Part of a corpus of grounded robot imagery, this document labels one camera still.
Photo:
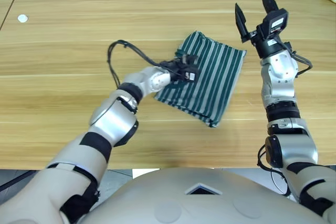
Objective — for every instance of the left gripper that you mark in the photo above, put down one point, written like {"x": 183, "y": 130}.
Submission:
{"x": 175, "y": 67}

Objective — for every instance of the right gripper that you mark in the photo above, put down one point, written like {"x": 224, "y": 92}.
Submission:
{"x": 266, "y": 44}

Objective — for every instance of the green striped T-shirt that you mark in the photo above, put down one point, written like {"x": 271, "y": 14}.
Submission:
{"x": 212, "y": 77}

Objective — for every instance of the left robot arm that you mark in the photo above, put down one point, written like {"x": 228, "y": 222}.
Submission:
{"x": 115, "y": 119}

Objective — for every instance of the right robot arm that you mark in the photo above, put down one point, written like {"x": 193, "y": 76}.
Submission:
{"x": 282, "y": 77}

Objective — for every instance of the robot body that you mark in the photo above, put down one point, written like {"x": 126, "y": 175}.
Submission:
{"x": 189, "y": 197}

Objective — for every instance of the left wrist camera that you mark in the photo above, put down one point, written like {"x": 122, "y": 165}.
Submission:
{"x": 189, "y": 73}

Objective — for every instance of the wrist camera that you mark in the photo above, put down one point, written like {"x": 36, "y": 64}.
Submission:
{"x": 276, "y": 22}
{"x": 189, "y": 73}

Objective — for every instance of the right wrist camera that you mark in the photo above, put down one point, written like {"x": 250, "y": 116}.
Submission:
{"x": 276, "y": 22}

